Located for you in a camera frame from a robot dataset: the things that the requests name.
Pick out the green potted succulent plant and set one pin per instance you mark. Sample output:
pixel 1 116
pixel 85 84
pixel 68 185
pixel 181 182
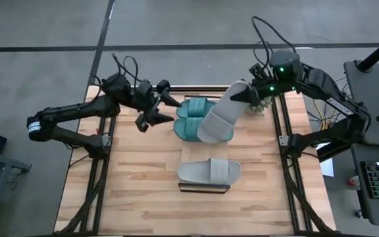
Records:
pixel 258 108

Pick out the grey metal cart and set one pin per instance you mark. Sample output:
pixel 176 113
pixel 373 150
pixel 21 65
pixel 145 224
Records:
pixel 5 161

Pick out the black desk foot bar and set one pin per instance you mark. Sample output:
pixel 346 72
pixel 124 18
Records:
pixel 331 153

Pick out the white paper sheet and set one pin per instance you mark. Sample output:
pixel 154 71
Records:
pixel 327 168

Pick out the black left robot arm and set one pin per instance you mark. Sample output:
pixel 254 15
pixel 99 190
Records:
pixel 77 110

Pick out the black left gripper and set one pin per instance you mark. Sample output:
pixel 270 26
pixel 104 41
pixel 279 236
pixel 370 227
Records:
pixel 145 95

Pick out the grey rubber slide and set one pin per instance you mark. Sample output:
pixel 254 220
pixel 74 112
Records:
pixel 202 171
pixel 219 121

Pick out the black aluminium table frame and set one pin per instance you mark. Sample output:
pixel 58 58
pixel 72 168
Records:
pixel 192 88

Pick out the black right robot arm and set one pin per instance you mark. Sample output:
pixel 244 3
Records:
pixel 321 82

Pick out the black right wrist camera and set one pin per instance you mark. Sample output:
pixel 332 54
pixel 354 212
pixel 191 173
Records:
pixel 258 71

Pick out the low wooden shelf black frame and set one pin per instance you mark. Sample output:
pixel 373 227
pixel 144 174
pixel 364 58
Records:
pixel 202 149

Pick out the black caster wheel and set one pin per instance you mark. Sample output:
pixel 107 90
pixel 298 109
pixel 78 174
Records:
pixel 359 214

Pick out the green rubber slide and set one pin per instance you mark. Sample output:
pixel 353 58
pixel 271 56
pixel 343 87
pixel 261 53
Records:
pixel 192 107
pixel 186 128

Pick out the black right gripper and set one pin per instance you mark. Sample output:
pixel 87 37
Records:
pixel 275 89

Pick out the black monitor pole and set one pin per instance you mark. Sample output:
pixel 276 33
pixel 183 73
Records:
pixel 377 52

